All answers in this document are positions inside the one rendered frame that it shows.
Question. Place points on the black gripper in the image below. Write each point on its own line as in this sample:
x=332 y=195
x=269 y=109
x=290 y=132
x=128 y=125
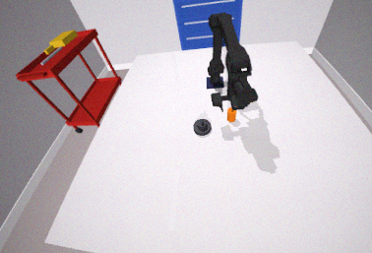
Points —
x=217 y=99

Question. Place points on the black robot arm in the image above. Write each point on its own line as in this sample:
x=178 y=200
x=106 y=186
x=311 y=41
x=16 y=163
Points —
x=236 y=59

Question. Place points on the orange knob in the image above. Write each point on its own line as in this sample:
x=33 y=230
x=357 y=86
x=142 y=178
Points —
x=231 y=115

